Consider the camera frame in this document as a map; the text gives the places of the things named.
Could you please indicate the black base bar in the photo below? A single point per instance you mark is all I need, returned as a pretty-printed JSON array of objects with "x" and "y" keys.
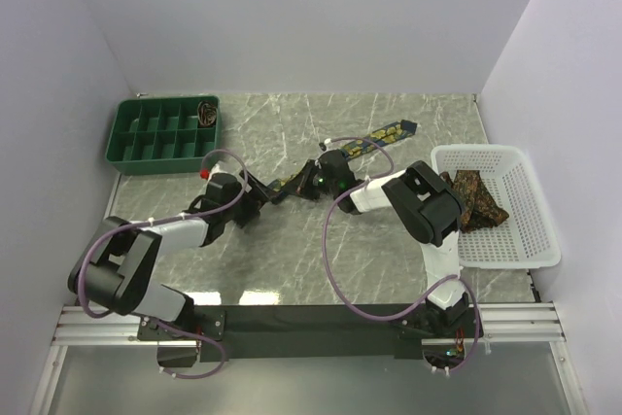
[{"x": 310, "y": 331}]

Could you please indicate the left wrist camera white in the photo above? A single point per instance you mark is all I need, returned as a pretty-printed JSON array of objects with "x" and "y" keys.
[{"x": 208, "y": 174}]

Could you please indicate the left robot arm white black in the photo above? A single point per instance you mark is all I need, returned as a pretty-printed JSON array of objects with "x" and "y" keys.
[{"x": 118, "y": 274}]

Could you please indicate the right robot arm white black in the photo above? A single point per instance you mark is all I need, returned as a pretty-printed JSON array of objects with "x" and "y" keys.
[{"x": 429, "y": 210}]

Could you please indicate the blue floral yellow tie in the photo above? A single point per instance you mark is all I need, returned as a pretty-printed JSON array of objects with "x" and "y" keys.
[{"x": 384, "y": 136}]

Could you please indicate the white plastic basket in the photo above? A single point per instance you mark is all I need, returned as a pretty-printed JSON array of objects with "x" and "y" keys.
[{"x": 527, "y": 239}]

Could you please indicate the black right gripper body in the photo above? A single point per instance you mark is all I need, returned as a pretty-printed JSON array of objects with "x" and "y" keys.
[{"x": 314, "y": 184}]

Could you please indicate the green compartment tray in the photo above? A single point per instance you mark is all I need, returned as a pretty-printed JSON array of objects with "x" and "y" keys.
[{"x": 158, "y": 136}]

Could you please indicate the rolled dark tie in tray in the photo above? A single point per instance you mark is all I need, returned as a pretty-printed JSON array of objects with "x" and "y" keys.
[{"x": 207, "y": 113}]

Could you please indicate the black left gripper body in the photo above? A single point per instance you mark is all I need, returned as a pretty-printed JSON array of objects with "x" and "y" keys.
[{"x": 247, "y": 205}]

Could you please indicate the dark key-pattern tie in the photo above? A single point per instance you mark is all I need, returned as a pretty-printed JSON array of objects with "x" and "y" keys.
[{"x": 481, "y": 209}]

